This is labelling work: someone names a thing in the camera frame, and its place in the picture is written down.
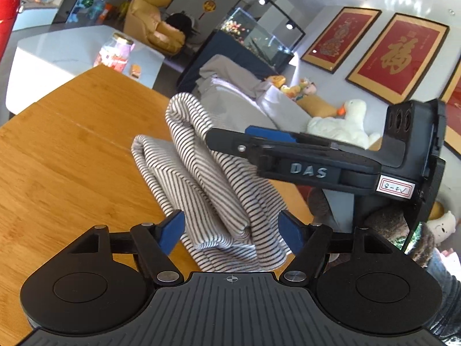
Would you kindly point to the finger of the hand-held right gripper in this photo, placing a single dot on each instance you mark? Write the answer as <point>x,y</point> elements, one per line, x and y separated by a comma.
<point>230,142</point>
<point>270,133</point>

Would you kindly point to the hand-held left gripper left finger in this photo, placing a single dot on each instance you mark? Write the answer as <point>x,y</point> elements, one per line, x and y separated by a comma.
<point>173,232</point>

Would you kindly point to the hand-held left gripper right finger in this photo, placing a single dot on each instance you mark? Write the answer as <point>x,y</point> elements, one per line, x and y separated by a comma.
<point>291,232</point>

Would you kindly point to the black white striped shirt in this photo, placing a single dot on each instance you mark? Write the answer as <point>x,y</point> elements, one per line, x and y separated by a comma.
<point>216,194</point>

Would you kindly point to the person's right forearm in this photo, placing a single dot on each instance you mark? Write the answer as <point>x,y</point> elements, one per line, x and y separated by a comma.
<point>446,295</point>

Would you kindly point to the grey sofa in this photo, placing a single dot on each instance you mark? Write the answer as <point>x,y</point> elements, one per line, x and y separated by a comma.
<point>234,108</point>

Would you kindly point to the brown fluffy coat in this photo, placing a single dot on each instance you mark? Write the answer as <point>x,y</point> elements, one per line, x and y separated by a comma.
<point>320,205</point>

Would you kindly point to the white goose plush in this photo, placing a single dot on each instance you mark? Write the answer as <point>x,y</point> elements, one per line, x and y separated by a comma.
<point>345,126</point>

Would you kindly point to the yellow plush toy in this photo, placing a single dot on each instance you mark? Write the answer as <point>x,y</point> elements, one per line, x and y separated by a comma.
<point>275,81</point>

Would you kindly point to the small yellow pillow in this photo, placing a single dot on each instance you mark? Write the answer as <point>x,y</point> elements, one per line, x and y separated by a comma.
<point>317,106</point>

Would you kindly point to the colourful plush toys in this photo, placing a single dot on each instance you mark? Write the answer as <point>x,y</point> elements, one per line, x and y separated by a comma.
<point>300,88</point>

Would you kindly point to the beige blanket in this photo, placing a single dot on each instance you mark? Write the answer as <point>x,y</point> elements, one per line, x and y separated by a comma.
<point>230,70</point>

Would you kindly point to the white bear plush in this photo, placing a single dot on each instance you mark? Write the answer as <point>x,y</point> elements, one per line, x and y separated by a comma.
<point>442,226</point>

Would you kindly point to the glass fish tank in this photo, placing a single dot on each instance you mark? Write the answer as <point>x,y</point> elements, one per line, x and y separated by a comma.
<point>252,36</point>

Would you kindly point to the red framed figure print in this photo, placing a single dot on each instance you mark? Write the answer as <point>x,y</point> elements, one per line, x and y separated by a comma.
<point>338,39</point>

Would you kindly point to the small orange packet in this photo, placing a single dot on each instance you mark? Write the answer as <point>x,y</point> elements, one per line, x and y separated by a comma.
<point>135,71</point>

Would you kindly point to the black bag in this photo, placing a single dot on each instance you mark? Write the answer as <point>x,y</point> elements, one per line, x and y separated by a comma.
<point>180,25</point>

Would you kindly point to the red framed gold calligraphy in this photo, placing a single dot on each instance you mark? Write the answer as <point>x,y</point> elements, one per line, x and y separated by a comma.
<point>396,54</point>

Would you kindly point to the glass jar with red label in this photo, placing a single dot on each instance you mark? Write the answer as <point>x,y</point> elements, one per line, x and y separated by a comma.
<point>113,56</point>

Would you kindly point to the yellow armchair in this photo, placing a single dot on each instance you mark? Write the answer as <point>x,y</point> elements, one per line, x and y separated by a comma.
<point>144,18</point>

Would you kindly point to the orange bottle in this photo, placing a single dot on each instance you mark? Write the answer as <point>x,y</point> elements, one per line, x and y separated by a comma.
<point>107,12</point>

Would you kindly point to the blue water bottle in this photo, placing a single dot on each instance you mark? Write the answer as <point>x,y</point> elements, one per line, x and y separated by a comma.
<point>96,10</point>

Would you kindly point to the white coffee table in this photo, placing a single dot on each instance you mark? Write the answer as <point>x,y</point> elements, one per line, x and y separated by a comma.
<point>54,54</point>

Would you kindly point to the blue toy figure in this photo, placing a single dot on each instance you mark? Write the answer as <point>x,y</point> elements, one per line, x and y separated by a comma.
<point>81,3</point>

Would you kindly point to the glossy red bin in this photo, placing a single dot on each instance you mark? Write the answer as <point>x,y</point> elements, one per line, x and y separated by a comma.
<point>7,18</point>

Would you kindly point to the red gold framed wall picture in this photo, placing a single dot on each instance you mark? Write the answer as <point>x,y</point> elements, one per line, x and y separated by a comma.
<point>454,115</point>

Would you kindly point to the black aquarium light frame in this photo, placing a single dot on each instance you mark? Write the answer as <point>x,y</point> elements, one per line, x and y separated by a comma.
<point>262,0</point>

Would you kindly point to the yellow round wall ornament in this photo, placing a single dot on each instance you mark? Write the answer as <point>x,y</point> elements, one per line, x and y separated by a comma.
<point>208,6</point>

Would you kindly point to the white wall shelf unit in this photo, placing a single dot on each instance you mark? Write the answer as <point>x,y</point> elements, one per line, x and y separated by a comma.
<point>36,18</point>

